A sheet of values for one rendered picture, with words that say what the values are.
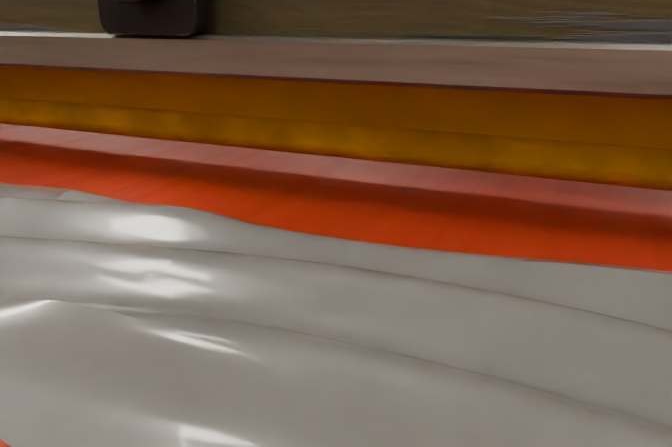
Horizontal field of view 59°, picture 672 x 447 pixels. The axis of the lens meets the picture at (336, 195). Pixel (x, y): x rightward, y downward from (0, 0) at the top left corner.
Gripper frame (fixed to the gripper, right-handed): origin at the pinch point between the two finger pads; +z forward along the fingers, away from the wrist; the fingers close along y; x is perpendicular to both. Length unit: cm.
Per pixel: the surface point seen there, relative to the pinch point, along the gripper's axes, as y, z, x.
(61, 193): 5.3, 5.8, -1.3
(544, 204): 0.8, 5.9, 10.2
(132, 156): 0.8, 5.9, -2.9
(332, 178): 0.7, 5.9, 4.3
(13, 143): 1.0, 5.9, -8.3
